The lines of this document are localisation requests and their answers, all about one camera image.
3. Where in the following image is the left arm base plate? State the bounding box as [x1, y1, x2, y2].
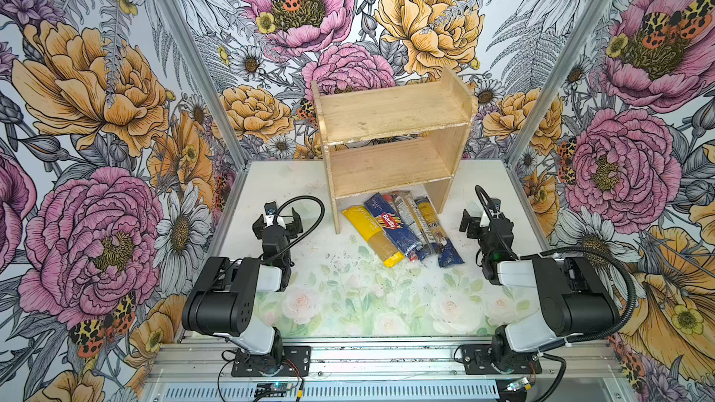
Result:
[231, 346, 312, 378]

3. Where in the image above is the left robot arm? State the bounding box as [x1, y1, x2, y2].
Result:
[182, 210, 303, 377]

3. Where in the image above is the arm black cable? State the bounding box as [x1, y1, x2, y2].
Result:
[261, 194, 326, 264]
[474, 184, 638, 344]

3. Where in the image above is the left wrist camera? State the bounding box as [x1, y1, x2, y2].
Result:
[264, 201, 279, 220]

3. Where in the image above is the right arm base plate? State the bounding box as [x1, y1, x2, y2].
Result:
[454, 344, 543, 375]

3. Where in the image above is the yellow blue spaghetti bag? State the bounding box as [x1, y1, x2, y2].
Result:
[415, 197, 465, 268]

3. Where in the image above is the left green circuit board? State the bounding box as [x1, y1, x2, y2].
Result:
[253, 382, 294, 399]

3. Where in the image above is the right green circuit board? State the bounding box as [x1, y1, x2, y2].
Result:
[505, 377, 532, 392]

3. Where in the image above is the aluminium front rail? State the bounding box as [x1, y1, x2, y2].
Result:
[147, 337, 621, 383]

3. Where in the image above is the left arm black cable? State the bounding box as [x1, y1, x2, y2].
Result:
[261, 194, 326, 264]

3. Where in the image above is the red spaghetti bag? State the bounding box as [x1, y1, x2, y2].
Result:
[382, 194, 419, 264]

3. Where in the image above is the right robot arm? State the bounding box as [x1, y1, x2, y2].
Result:
[459, 207, 622, 373]

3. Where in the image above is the blue Barilla pasta box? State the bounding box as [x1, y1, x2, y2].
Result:
[364, 193, 420, 259]

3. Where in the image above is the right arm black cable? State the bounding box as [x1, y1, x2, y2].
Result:
[474, 184, 638, 344]

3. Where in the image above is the wooden two-tier shelf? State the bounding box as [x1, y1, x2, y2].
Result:
[311, 69, 479, 230]

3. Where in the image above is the green circuit board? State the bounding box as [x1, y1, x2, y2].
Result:
[253, 382, 294, 399]
[505, 377, 532, 392]

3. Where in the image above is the clear blue-end spaghetti bag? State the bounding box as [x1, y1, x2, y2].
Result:
[391, 191, 437, 262]

